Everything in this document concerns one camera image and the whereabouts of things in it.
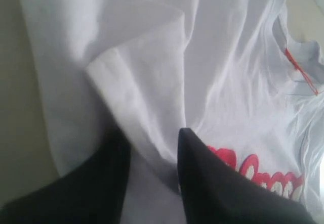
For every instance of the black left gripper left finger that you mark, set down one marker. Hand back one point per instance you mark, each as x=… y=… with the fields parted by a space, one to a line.
x=92 y=193

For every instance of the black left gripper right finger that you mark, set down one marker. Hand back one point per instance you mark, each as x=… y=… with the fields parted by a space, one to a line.
x=216 y=188

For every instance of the white t-shirt red Chinese logo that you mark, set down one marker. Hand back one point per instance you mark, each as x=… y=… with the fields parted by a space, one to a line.
x=227 y=69

